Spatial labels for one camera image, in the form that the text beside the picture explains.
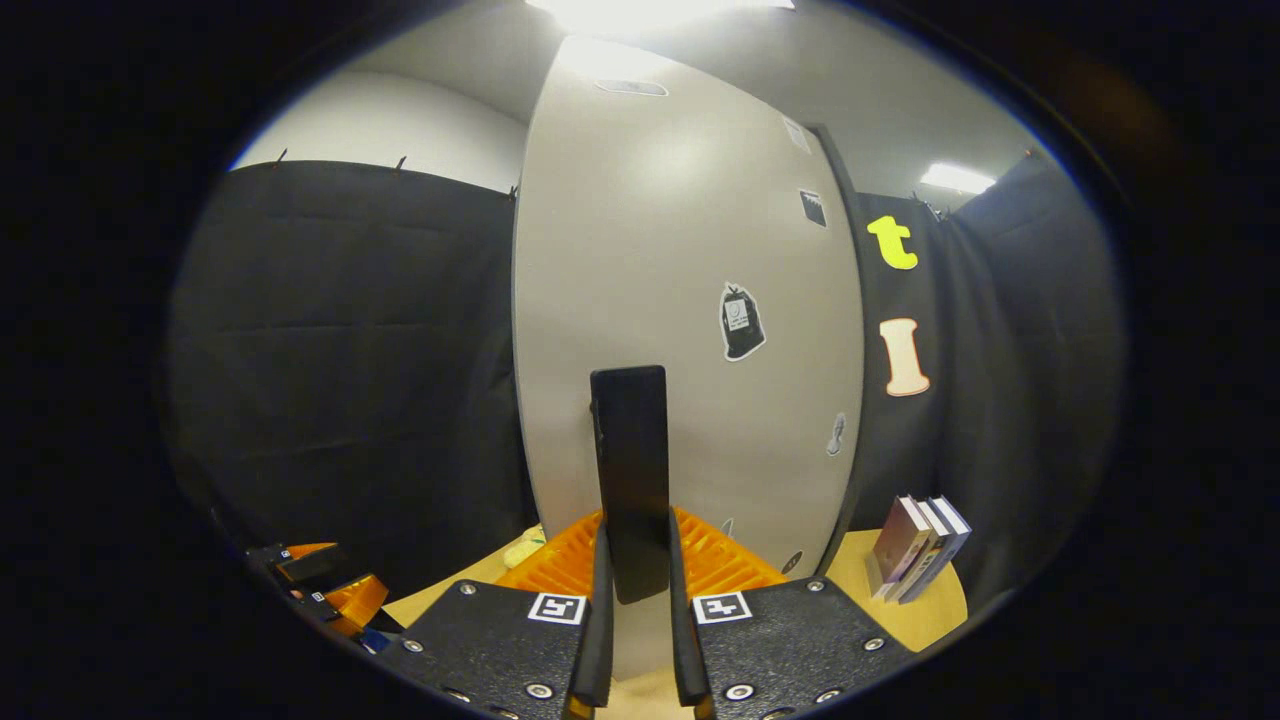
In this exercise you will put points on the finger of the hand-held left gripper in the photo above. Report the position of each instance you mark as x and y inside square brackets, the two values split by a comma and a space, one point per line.
[355, 600]
[315, 568]

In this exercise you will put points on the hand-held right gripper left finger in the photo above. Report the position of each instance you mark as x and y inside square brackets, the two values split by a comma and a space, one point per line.
[603, 640]

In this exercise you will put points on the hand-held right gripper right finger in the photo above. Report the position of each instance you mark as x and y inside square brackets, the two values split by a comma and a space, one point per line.
[685, 650]

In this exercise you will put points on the grey cabinet door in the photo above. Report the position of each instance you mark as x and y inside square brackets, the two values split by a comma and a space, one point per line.
[650, 250]

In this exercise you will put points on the yellow plush toy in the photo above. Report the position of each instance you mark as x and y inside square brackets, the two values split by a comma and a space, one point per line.
[522, 550]

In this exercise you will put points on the black backdrop cloth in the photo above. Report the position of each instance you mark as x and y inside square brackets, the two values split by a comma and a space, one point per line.
[350, 350]

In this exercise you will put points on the pink cover book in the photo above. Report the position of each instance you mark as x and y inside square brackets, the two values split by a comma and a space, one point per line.
[895, 550]

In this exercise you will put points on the white spine book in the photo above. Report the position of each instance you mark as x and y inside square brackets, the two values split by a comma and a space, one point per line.
[933, 530]

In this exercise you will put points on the grey spine book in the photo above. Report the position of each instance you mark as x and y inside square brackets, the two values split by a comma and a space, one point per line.
[955, 525]

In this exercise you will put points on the ceiling light panel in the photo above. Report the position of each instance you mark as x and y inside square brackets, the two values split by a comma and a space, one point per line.
[660, 12]
[957, 178]

